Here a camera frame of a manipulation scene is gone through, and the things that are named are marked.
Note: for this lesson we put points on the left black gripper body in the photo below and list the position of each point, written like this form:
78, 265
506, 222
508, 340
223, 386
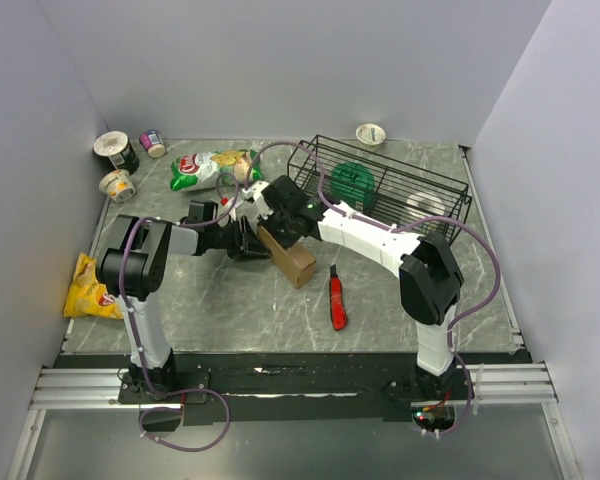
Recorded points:
230, 238

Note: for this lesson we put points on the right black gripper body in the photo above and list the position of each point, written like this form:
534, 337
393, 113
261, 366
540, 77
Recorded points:
277, 226

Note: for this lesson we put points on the brown cardboard express box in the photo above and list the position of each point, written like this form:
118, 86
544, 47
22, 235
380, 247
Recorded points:
296, 263

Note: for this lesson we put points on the red black utility knife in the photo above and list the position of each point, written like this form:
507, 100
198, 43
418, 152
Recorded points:
339, 318

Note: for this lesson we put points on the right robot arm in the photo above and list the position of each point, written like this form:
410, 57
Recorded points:
429, 276

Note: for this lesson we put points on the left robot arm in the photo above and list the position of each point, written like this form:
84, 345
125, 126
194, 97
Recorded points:
132, 266

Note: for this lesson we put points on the green white chips bag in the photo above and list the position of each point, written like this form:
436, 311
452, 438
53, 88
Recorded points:
200, 171

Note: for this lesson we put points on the purple yogurt cup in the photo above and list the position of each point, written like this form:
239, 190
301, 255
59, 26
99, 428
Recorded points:
151, 141

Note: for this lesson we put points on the white tape roll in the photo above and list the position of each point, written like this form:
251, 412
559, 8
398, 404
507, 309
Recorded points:
423, 204

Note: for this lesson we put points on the orange white yogurt cup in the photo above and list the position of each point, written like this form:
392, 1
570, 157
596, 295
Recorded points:
117, 186

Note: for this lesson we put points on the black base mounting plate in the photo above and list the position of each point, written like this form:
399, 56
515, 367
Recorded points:
207, 388

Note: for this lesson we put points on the black tall yogurt cup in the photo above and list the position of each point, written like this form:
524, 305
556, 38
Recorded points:
116, 146

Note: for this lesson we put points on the yellow snack bag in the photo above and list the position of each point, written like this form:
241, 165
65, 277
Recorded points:
86, 296

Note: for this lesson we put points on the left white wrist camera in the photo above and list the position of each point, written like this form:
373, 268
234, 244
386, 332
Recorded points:
229, 208

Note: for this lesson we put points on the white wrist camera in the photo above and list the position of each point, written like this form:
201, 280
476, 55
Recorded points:
229, 208
254, 194

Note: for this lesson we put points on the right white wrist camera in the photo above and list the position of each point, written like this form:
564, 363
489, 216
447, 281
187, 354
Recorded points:
254, 194

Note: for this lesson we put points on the black wire rack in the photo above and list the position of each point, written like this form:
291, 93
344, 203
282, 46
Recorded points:
395, 180

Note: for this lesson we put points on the aluminium frame rail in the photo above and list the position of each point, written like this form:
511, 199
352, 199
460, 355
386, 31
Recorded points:
92, 382

